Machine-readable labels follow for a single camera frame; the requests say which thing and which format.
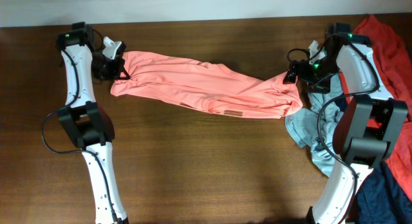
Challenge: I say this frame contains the navy blue garment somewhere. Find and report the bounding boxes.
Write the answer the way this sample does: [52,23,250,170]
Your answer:
[334,97,412,224]

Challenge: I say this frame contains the salmon pink shirt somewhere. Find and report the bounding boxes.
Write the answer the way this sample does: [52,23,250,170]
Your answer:
[111,51,303,119]

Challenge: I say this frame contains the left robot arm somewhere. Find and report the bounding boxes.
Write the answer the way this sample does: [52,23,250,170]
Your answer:
[56,22,130,223]

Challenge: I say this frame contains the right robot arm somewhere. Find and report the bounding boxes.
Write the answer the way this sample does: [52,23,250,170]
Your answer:
[283,23,407,223]

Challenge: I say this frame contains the red shirt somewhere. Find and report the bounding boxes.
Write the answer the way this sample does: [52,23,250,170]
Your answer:
[355,15,411,198]

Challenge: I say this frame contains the grey shirt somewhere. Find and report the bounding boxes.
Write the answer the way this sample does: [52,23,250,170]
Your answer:
[285,75,343,176]

